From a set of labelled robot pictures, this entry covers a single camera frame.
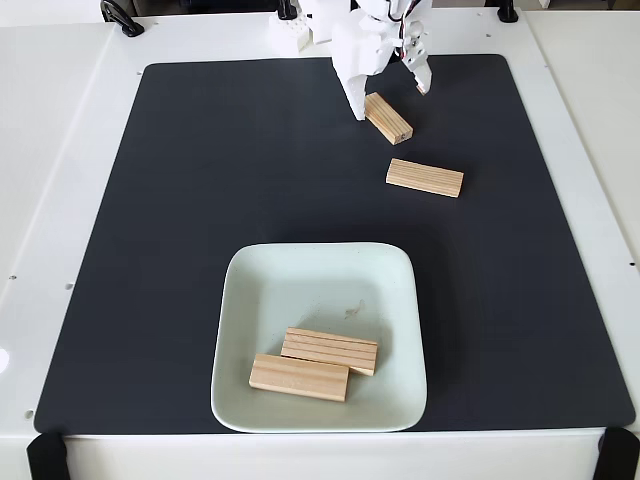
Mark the wooden block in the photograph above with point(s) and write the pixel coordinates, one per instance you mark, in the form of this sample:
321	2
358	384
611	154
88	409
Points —
332	346
425	177
299	377
390	120

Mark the pale green square plate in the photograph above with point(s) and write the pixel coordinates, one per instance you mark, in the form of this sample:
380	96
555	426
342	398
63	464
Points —
320	280

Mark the black table clamp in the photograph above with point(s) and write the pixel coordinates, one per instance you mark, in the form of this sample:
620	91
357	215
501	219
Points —
507	12
122	20
287	9

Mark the black rubber mat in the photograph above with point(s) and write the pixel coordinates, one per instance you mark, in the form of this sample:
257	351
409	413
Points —
150	250

